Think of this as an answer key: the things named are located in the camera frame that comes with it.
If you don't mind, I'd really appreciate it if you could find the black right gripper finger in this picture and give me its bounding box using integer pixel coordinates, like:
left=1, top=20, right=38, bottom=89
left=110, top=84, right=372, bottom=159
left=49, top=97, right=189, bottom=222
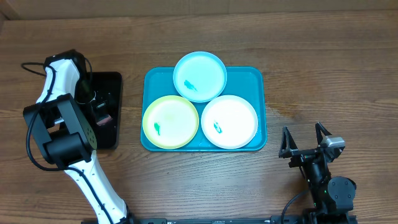
left=279, top=126, right=299, bottom=158
left=315, top=122, right=331, bottom=144

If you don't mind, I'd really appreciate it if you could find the white plate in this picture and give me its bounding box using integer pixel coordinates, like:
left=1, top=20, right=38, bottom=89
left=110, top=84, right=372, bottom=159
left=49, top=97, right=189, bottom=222
left=201, top=95, right=259, bottom=149

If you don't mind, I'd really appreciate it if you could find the yellow-green plate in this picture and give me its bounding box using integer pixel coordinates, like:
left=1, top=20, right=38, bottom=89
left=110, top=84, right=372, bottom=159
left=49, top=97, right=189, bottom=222
left=142, top=95, right=199, bottom=149

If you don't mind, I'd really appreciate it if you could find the light blue plate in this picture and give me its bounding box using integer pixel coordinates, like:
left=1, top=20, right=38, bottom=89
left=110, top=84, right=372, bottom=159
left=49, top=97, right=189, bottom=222
left=172, top=51, right=228, bottom=103

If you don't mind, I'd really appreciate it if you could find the black and orange sponge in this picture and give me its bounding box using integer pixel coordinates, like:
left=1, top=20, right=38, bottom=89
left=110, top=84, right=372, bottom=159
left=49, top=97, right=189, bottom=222
left=96, top=114, right=113, bottom=126

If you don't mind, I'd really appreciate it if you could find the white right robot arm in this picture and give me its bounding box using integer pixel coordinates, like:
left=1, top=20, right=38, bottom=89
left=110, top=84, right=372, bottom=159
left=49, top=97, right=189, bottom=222
left=275, top=122, right=358, bottom=224

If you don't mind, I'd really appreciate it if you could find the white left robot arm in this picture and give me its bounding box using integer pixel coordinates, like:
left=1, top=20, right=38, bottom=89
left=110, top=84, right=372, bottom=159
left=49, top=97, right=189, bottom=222
left=23, top=49, right=137, bottom=223

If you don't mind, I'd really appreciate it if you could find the black plastic tray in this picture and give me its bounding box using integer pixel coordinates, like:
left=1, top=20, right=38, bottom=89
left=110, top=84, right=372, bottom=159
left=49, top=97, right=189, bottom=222
left=75, top=72, right=123, bottom=149

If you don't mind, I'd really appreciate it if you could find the teal plastic tray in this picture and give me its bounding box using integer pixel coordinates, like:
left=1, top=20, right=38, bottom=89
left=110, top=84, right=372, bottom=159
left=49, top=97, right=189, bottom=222
left=142, top=66, right=267, bottom=152

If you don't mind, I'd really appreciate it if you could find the cardboard back panel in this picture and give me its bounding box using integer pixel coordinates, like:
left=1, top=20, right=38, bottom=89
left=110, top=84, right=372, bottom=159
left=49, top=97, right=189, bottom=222
left=1, top=0, right=397, bottom=20

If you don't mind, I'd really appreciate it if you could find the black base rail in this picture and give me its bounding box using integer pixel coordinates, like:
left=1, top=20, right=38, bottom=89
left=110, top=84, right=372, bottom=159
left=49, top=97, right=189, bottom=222
left=81, top=215, right=358, bottom=224

